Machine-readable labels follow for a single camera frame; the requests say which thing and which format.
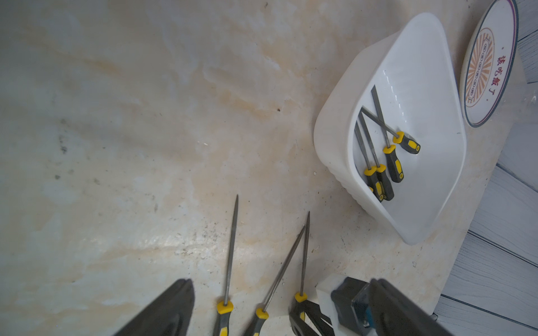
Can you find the white plastic storage box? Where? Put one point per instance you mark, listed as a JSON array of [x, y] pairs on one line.
[[408, 78]]

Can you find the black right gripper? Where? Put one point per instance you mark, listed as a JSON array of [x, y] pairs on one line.
[[343, 309]]

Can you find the round patterned plate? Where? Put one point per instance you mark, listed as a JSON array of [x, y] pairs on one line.
[[488, 62]]

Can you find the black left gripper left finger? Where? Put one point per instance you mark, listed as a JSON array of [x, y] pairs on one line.
[[169, 314]]

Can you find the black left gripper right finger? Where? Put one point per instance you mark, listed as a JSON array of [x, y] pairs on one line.
[[390, 312]]

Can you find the file tool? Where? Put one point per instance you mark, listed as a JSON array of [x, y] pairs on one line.
[[300, 297], [225, 307], [393, 162], [373, 181], [261, 315], [380, 168], [399, 137]]

